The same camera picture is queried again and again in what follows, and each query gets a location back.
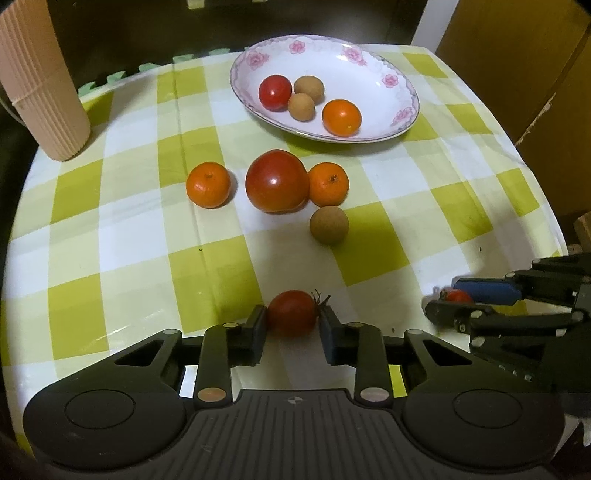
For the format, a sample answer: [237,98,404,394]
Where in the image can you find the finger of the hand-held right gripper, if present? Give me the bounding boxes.
[425,298,589,335]
[452,253,591,305]

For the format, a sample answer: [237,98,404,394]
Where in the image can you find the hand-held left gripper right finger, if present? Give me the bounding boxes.
[318,307,481,411]

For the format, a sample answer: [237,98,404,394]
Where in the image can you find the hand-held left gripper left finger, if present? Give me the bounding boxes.
[108,305,269,411]

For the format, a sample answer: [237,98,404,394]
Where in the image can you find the brown longan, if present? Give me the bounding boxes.
[294,75,326,103]
[287,93,317,121]
[309,206,350,245]

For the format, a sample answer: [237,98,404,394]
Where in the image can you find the large red tomato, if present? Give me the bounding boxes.
[245,149,310,214]

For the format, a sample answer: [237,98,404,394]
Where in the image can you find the mandarin orange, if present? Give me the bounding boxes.
[186,161,232,209]
[307,162,350,207]

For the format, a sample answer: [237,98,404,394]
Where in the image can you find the smooth round orange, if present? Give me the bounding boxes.
[322,99,362,137]

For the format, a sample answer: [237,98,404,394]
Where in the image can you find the white floral plate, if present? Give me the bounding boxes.
[229,34,420,144]

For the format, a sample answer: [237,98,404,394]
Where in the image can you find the wooden stool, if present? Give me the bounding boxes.
[573,212,591,254]

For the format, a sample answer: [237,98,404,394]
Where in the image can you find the green checkered tablecloth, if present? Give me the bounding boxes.
[0,44,591,448]

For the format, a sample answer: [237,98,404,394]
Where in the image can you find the wooden wardrobe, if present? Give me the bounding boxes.
[436,0,591,222]

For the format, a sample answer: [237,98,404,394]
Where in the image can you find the green foam mat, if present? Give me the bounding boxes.
[76,46,241,100]

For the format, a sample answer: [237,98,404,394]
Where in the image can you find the pink ribbed cup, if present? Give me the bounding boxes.
[0,0,92,162]

